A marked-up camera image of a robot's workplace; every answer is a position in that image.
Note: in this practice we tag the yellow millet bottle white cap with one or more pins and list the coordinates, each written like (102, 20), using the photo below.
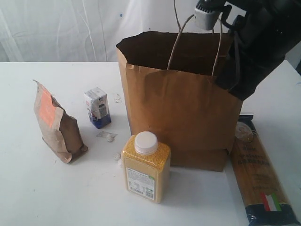
(146, 164)

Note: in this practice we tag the kraft pouch with orange label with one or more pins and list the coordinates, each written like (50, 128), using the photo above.
(59, 130)

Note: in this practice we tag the small white blue carton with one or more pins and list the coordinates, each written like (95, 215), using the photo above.
(98, 109)

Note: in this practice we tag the spaghetti packet dark blue ends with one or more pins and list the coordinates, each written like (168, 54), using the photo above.
(264, 200)

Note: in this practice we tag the brown paper shopping bag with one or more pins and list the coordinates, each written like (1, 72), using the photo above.
(169, 87)

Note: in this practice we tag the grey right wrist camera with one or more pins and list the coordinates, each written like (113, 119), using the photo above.
(207, 12)

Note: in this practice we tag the clear plastic wrapper scrap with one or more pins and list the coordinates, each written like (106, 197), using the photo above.
(105, 134)

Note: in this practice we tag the white crumb beside wrapper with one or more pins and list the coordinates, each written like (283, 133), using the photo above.
(110, 138)

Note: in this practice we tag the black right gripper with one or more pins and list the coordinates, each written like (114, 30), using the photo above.
(270, 29)

